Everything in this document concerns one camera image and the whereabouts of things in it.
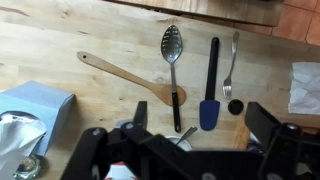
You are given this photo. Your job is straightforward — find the white crock red pepper print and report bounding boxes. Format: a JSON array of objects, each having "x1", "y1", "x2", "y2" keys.
[{"x1": 104, "y1": 161, "x2": 138, "y2": 180}]

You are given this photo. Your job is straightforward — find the crumpled white paper towel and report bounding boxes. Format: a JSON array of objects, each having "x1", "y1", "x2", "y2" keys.
[{"x1": 288, "y1": 61, "x2": 320, "y2": 116}]

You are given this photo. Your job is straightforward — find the light blue tissue box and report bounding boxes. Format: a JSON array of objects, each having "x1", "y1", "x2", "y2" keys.
[{"x1": 0, "y1": 80, "x2": 76, "y2": 158}]

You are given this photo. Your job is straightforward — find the wooden cooking spoon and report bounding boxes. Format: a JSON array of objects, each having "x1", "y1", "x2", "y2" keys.
[{"x1": 76, "y1": 50, "x2": 188, "y2": 107}]

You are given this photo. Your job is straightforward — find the small glass dish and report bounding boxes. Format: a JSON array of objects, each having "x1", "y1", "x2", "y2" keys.
[{"x1": 13, "y1": 154, "x2": 43, "y2": 180}]

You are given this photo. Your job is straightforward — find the small white bowl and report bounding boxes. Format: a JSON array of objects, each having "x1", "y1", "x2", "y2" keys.
[{"x1": 164, "y1": 134, "x2": 193, "y2": 153}]

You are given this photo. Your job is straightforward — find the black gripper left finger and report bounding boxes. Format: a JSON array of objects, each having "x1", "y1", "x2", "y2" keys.
[{"x1": 132, "y1": 100, "x2": 149, "y2": 129}]

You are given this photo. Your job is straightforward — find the small metal spoon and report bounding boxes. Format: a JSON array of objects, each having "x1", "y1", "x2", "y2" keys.
[{"x1": 174, "y1": 125, "x2": 199, "y2": 147}]

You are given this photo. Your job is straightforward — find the small black round lid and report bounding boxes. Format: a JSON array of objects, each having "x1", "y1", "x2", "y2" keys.
[{"x1": 227, "y1": 98, "x2": 245, "y2": 116}]

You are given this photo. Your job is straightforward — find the slotted metal spoon black handle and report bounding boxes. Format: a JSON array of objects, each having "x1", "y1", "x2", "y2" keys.
[{"x1": 160, "y1": 24, "x2": 184, "y2": 133}]

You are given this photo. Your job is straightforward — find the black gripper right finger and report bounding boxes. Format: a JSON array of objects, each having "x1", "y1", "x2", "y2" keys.
[{"x1": 244, "y1": 101, "x2": 283, "y2": 158}]

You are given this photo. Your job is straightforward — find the silver metal fork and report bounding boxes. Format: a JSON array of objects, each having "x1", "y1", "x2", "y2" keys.
[{"x1": 222, "y1": 31, "x2": 241, "y2": 100}]

